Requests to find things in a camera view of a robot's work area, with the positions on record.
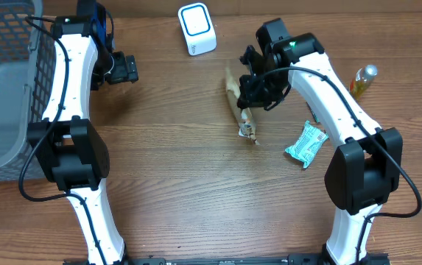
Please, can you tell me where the brown white snack bag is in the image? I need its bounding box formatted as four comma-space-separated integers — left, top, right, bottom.
225, 66, 259, 145

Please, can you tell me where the teal snack packet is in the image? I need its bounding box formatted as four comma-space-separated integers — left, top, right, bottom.
284, 121, 328, 169

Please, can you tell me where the yellow liquid bottle grey cap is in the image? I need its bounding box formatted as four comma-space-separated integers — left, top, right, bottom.
349, 65, 378, 100

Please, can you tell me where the Kleenex tissue pack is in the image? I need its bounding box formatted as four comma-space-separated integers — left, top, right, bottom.
306, 103, 320, 124

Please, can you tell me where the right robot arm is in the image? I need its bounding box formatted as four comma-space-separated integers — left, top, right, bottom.
236, 18, 403, 264

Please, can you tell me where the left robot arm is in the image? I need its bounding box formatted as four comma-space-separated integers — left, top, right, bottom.
27, 0, 138, 264

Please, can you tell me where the white barcode scanner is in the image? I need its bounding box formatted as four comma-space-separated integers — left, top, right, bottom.
177, 2, 217, 56

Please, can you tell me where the grey plastic mesh basket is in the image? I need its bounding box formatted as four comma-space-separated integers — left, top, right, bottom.
0, 0, 55, 181

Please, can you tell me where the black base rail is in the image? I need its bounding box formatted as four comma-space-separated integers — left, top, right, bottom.
62, 252, 392, 265

